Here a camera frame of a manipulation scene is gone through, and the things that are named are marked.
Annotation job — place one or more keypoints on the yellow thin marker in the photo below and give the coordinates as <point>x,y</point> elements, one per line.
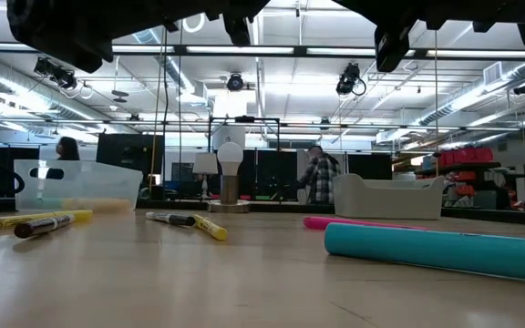
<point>212,228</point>
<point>16,222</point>

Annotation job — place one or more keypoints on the pink highlighter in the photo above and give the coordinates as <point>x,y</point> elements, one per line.
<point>335,223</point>

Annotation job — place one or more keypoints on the black white marker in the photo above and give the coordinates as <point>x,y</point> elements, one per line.
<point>171,219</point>

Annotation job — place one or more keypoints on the blue highlighter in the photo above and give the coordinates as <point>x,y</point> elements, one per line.
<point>426,250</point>

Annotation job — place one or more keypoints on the brown white dry-erase marker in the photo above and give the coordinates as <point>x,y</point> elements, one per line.
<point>44,226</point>

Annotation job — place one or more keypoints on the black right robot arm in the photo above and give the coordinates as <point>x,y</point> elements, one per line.
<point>449,9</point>

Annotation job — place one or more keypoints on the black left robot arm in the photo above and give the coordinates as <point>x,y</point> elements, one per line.
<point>62,27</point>

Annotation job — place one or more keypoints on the black partition panel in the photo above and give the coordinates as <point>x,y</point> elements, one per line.
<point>372,166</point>
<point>271,168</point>
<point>126,155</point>

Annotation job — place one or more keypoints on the white bulb table lamp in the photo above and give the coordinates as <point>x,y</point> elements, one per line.
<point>229,157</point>

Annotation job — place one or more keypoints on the white-shade table lamp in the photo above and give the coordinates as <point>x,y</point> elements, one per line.
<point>205,163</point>

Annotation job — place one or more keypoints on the person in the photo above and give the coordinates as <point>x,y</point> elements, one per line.
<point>67,148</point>
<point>319,175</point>

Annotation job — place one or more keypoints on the black ceiling spotlight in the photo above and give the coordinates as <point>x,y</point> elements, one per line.
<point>235,83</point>
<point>524,88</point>
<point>348,79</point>
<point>64,78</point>

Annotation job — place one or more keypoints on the black crossbeam with lights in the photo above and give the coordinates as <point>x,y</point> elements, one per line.
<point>300,51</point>

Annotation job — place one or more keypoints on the grey plastic bin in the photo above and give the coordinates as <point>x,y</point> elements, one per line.
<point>390,198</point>

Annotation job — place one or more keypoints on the clear plastic bin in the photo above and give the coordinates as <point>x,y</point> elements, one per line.
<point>107,182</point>

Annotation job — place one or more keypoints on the shelf with red bins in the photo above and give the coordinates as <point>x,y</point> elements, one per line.
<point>467,156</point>

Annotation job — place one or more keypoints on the black metal frame stand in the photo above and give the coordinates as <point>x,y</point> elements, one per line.
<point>244,119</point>

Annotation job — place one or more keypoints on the silver air duct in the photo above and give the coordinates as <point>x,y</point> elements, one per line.
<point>16,84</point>

